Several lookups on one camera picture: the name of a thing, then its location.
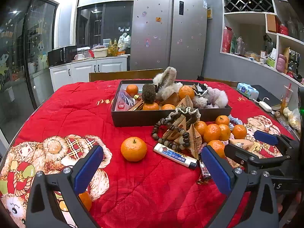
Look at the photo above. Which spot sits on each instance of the red gift box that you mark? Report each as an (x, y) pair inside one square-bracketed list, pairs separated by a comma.
[(226, 40)]

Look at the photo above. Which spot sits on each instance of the yellow glass bottle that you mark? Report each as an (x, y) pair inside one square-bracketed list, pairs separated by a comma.
[(115, 47), (110, 47)]

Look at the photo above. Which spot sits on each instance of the white plastic bag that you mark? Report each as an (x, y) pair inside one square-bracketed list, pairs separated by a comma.
[(124, 41)]

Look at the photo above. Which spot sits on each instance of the black microwave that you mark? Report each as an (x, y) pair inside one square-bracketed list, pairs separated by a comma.
[(61, 55)]

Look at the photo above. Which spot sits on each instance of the red patterned stick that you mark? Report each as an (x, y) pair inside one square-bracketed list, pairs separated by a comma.
[(204, 169)]

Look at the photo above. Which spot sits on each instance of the silver two-door refrigerator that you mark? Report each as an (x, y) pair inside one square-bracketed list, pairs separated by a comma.
[(166, 40)]

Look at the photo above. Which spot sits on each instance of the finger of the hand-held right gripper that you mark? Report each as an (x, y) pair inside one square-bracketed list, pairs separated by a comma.
[(239, 154), (266, 137)]

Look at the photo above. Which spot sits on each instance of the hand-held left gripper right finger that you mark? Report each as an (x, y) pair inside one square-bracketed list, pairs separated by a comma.
[(216, 171)]

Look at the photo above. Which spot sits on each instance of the blue wet wipes pack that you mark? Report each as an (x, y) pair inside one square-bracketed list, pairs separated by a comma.
[(247, 90)]

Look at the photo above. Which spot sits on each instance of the blue crochet scrunchie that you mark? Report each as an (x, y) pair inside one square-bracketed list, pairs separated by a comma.
[(234, 120)]

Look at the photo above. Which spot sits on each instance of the glossy brown packet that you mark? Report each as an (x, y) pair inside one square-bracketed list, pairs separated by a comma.
[(171, 99)]

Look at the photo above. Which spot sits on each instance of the pink crochet scrunchie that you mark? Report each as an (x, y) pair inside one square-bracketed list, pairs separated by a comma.
[(226, 142)]

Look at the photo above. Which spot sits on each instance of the white plastic basin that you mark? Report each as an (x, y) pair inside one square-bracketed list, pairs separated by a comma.
[(99, 52)]

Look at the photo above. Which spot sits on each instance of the small black object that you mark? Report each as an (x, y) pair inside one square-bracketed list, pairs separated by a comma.
[(200, 78)]

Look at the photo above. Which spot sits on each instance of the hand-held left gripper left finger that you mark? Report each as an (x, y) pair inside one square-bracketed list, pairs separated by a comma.
[(89, 168)]

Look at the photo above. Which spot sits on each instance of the white and blue lighter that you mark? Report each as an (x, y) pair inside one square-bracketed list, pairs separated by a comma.
[(175, 156)]

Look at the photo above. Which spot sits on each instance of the black and white lace scrunchie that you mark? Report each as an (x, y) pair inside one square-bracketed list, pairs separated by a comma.
[(200, 89)]

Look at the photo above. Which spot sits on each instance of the white kitchen cabinet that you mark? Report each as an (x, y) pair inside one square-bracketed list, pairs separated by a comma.
[(90, 70)]

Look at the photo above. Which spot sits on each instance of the bubble tea cup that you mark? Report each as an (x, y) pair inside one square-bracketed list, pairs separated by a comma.
[(286, 97)]

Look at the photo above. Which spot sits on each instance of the glass sliding door with stickers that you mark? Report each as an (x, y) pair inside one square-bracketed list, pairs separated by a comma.
[(21, 52)]

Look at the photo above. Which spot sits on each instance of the brown fluffy hair claw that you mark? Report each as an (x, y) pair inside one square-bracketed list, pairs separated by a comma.
[(149, 94)]

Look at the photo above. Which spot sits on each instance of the clear plastic bag of food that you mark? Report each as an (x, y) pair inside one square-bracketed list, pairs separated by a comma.
[(293, 118)]

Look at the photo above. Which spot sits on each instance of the white mug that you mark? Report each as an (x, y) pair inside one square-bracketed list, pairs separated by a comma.
[(79, 57)]

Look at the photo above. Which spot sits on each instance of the red printed bear blanket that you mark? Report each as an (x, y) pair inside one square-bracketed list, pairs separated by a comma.
[(142, 194)]

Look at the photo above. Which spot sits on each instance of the pink container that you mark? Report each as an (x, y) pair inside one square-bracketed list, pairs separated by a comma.
[(281, 63)]

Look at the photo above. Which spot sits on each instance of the dark brown cardboard box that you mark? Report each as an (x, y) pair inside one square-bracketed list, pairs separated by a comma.
[(133, 118)]

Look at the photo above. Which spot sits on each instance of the clear plastic packet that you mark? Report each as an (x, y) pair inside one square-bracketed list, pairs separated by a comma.
[(125, 97)]

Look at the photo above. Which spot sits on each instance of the white wall shelf unit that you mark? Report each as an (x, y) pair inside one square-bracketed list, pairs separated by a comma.
[(244, 15)]

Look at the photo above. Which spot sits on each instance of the beige snack packet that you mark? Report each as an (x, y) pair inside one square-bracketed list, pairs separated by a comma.
[(242, 144)]

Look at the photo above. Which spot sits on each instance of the brown scrunchie with cream trim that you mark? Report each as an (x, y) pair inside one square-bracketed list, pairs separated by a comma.
[(184, 114)]

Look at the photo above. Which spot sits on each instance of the red and white round packet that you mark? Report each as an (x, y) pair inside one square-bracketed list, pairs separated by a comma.
[(121, 106)]

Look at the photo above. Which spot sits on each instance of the clear glass jar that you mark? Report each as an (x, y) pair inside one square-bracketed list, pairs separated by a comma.
[(239, 45)]

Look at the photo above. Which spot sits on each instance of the beige fluffy hair claw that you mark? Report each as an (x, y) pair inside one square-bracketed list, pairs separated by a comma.
[(166, 80)]

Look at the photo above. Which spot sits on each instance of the small brown figurine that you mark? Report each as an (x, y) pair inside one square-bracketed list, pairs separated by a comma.
[(277, 113)]

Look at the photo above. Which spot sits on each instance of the orange tangerine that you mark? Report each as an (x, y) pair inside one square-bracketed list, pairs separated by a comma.
[(150, 106), (86, 200), (216, 148), (239, 131), (133, 149), (200, 127), (186, 92), (212, 133), (131, 89), (225, 132), (168, 106), (222, 120)]

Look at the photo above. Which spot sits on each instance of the black book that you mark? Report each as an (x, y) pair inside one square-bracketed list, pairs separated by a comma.
[(266, 95)]

